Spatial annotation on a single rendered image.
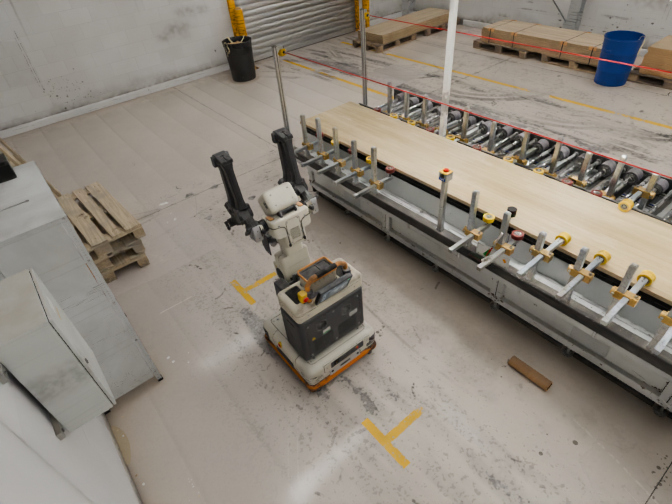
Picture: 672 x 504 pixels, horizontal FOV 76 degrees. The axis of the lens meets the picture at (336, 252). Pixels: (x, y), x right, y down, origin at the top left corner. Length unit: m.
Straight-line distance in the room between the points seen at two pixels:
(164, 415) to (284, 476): 1.01
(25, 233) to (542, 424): 3.27
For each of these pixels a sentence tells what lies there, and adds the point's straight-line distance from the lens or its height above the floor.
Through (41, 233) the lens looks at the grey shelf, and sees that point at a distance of 2.78.
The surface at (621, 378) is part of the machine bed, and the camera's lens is 3.59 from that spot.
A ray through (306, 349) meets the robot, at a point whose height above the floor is 0.44.
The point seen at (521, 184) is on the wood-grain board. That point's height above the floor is 0.90.
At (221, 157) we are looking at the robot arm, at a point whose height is 1.62.
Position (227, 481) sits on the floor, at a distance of 3.15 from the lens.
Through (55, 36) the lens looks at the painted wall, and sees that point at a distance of 9.03.
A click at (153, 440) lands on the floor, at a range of 3.46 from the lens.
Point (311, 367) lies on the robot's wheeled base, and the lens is 3.09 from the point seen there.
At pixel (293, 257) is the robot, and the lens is 2.98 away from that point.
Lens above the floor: 2.80
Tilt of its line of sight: 40 degrees down
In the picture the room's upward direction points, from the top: 6 degrees counter-clockwise
